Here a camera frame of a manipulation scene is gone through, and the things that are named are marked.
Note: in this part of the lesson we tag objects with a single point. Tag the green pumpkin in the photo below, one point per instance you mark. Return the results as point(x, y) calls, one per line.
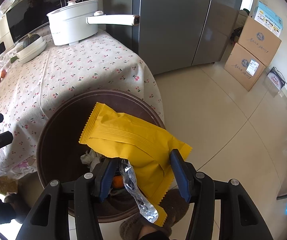
point(31, 41)

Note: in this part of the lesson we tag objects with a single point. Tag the white electric pot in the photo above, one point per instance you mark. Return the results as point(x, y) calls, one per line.
point(71, 27)

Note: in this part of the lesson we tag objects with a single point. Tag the cherry print tablecloth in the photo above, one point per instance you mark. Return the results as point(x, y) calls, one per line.
point(83, 67)

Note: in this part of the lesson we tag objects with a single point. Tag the blue and white carton box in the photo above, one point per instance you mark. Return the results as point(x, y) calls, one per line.
point(268, 17)

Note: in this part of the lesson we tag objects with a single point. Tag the brown fuzzy slipper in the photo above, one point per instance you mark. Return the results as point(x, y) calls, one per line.
point(16, 205)
point(173, 212)

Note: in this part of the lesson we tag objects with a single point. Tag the white tissue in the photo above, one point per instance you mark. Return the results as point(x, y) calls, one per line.
point(89, 158)

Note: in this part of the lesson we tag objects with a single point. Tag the white microwave oven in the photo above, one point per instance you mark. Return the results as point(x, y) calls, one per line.
point(33, 12)

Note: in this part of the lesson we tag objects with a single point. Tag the cardboard box with shipping label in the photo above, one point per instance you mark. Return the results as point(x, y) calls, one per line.
point(238, 67)

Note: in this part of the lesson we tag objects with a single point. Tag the orange peel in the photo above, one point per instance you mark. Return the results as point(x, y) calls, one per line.
point(118, 182)

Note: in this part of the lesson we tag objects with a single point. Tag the brown trash bin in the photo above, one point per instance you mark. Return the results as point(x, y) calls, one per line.
point(58, 142)

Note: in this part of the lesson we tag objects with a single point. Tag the white plate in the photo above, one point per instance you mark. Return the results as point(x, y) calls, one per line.
point(43, 50)
point(42, 47)

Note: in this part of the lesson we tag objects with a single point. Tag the floral under cloth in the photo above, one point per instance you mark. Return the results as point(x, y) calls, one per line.
point(18, 168)

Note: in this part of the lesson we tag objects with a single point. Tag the clear plastic wrapper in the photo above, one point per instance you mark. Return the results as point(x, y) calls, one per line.
point(131, 180)

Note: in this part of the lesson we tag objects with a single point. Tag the grey refrigerator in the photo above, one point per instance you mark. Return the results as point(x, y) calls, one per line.
point(171, 25)

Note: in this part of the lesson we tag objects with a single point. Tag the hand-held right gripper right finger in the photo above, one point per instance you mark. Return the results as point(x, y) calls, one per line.
point(182, 175)

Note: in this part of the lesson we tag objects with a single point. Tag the plain cardboard box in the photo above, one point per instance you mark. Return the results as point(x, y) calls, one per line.
point(258, 40)

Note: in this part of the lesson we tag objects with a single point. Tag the stacked white bowls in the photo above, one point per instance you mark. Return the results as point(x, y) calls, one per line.
point(28, 51)

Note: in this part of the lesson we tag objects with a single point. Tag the small dark printed box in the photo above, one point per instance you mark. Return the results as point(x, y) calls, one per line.
point(277, 78)

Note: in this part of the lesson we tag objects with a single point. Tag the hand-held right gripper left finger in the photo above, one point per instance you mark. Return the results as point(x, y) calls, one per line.
point(106, 180)

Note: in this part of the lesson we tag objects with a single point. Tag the yellow snack packet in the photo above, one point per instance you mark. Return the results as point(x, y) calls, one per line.
point(133, 135)

